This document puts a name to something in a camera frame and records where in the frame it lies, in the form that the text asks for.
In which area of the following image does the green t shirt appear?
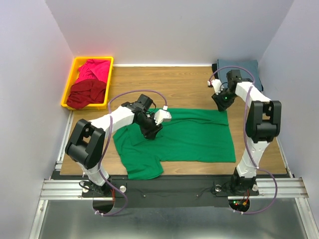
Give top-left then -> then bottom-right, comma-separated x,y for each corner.
113,108 -> 236,180

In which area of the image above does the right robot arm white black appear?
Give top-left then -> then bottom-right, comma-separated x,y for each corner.
207,66 -> 282,196

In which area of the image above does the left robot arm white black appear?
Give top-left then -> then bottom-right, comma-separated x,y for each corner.
65,94 -> 162,196

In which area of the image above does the folded blue grey t shirt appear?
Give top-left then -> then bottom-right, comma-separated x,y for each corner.
214,59 -> 264,92

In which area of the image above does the dark red t shirt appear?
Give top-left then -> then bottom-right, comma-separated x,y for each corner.
66,79 -> 107,110

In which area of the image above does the yellow plastic bin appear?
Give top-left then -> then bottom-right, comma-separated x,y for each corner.
61,56 -> 114,110

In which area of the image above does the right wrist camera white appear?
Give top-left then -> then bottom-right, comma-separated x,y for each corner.
207,79 -> 224,95

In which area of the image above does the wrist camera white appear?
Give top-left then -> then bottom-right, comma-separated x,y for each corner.
207,79 -> 224,95
154,109 -> 171,125

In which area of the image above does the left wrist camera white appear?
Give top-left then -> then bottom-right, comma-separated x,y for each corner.
154,109 -> 171,125

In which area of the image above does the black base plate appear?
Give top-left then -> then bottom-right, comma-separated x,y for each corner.
79,175 -> 259,212

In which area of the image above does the aluminium rail frame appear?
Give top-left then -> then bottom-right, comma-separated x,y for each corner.
27,109 -> 319,239

